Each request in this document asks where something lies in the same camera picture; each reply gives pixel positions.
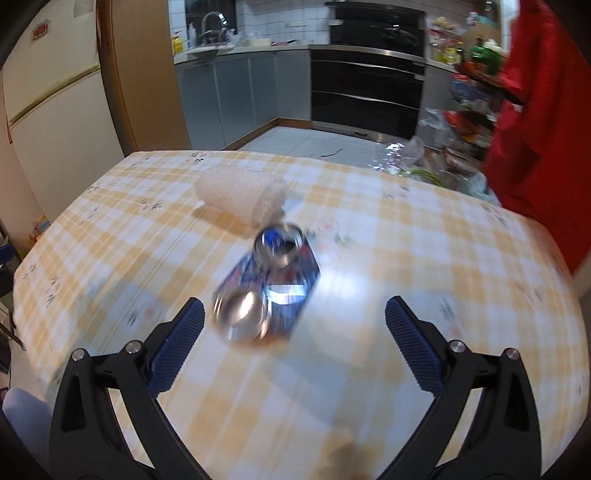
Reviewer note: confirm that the wire snack storage rack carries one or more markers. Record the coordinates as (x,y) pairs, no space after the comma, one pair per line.
(462,95)

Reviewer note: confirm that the red fridge magnet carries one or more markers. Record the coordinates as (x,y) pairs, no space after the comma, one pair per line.
(40,30)

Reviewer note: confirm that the yellow plaid tablecloth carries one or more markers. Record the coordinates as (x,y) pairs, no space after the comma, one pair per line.
(336,400)

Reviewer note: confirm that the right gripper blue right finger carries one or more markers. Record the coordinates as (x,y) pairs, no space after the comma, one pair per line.
(483,421)

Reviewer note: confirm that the person's knee in white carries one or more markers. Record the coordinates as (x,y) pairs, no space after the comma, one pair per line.
(30,418)

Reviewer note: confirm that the white foam fruit net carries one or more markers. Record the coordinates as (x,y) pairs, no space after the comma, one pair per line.
(253,197)

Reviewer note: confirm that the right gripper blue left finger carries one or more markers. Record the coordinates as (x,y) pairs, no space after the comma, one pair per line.
(86,440)

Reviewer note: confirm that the cream white refrigerator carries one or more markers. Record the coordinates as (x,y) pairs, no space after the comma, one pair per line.
(56,107)

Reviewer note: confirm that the black built-in oven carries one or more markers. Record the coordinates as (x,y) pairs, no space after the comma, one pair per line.
(366,90)

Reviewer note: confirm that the black range hood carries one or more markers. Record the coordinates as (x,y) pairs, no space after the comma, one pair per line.
(378,26)

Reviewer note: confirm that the crushed blue soda can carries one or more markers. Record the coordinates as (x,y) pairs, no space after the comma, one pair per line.
(263,296)

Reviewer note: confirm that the red hanging apron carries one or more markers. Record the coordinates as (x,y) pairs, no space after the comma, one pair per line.
(538,164)

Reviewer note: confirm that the clear plastic bags on floor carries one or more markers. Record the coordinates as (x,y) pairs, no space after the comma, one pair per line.
(421,156)

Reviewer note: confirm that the wooden door frame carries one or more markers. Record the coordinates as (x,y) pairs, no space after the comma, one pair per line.
(138,74)

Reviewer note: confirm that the grey lower kitchen cabinets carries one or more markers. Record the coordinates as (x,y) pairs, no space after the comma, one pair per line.
(232,96)

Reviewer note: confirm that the chrome kitchen faucet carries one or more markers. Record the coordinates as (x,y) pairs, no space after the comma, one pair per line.
(214,28)

